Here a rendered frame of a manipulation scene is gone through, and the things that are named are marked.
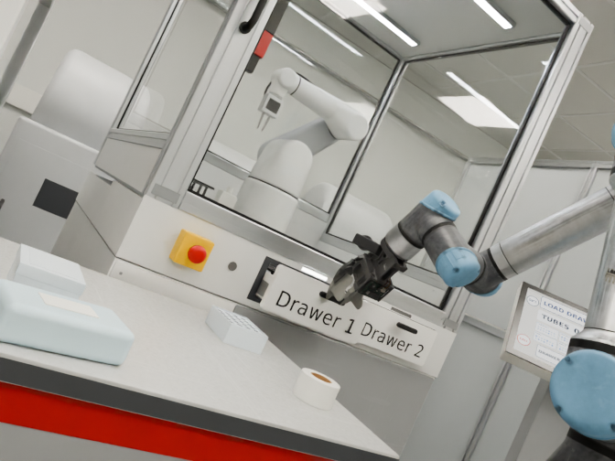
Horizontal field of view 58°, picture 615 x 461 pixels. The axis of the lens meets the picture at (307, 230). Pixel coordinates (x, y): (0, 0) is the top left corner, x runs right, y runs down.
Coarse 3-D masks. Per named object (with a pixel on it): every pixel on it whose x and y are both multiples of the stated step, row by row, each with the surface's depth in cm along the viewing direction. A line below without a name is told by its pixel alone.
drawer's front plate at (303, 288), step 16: (288, 272) 127; (272, 288) 125; (288, 288) 127; (304, 288) 129; (320, 288) 131; (272, 304) 126; (288, 304) 128; (320, 304) 132; (336, 304) 134; (352, 304) 136; (368, 304) 139; (304, 320) 131; (320, 320) 133; (336, 336) 136; (352, 336) 138
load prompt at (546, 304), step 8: (544, 296) 182; (544, 304) 180; (552, 304) 180; (560, 304) 181; (552, 312) 178; (560, 312) 178; (568, 312) 179; (576, 312) 179; (576, 320) 177; (584, 320) 178
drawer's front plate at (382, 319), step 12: (372, 312) 149; (384, 312) 151; (372, 324) 149; (384, 324) 151; (408, 324) 155; (360, 336) 148; (396, 336) 154; (408, 336) 156; (420, 336) 158; (432, 336) 160; (384, 348) 153; (396, 348) 155; (408, 348) 157; (420, 348) 159; (408, 360) 158; (420, 360) 160
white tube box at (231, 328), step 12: (216, 312) 110; (228, 312) 115; (216, 324) 108; (228, 324) 104; (240, 324) 108; (252, 324) 114; (228, 336) 103; (240, 336) 104; (252, 336) 105; (264, 336) 106; (252, 348) 105
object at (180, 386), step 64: (0, 256) 90; (128, 320) 88; (192, 320) 109; (0, 384) 56; (64, 384) 58; (128, 384) 62; (192, 384) 71; (256, 384) 85; (0, 448) 57; (64, 448) 60; (128, 448) 64; (192, 448) 67; (256, 448) 72; (320, 448) 75; (384, 448) 82
